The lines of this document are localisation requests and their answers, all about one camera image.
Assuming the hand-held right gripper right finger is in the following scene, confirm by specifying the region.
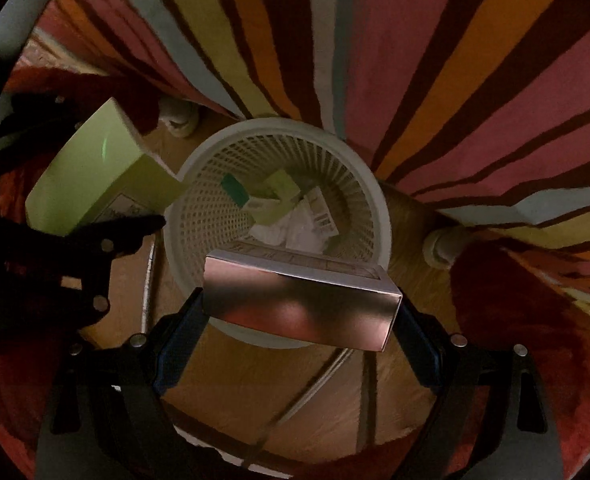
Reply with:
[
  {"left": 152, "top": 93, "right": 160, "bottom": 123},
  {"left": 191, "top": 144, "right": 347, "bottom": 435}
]
[{"left": 392, "top": 287, "right": 563, "bottom": 480}]

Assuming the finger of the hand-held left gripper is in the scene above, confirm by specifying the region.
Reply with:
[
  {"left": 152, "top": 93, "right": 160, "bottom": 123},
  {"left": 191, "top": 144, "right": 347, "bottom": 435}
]
[
  {"left": 0, "top": 215, "right": 168, "bottom": 331},
  {"left": 0, "top": 92, "right": 83, "bottom": 156}
]

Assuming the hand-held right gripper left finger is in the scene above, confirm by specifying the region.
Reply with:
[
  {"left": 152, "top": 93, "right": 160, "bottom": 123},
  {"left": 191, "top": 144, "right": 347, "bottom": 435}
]
[{"left": 35, "top": 287, "right": 208, "bottom": 480}]

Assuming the tall green box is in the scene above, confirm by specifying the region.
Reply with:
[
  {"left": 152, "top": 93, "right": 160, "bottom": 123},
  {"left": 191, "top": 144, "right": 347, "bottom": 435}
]
[{"left": 24, "top": 97, "right": 186, "bottom": 238}]

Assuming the white plastic mesh basket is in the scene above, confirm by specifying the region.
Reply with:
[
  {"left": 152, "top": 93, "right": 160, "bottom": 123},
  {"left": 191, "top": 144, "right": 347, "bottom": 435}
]
[{"left": 162, "top": 117, "right": 392, "bottom": 350}]

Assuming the metallic pink box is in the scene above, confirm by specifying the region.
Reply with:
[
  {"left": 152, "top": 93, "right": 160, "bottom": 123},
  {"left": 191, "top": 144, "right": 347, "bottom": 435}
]
[{"left": 202, "top": 249, "right": 403, "bottom": 353}]

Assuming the small white box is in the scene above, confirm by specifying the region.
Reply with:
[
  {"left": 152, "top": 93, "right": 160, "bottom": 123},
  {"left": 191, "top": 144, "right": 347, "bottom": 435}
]
[{"left": 302, "top": 186, "right": 340, "bottom": 236}]

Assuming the white bed leg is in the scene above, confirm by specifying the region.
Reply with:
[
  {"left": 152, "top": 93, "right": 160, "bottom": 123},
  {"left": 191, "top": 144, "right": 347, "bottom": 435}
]
[
  {"left": 157, "top": 96, "right": 199, "bottom": 138},
  {"left": 422, "top": 225, "right": 476, "bottom": 271}
]

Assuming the crumpled white paper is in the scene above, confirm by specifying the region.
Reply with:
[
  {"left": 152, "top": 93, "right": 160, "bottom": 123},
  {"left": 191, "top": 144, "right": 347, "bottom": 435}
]
[{"left": 250, "top": 205, "right": 328, "bottom": 253}]

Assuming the striped bedspread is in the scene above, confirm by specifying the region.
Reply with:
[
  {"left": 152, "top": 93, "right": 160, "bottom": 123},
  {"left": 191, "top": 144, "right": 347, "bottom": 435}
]
[{"left": 0, "top": 0, "right": 590, "bottom": 311}]

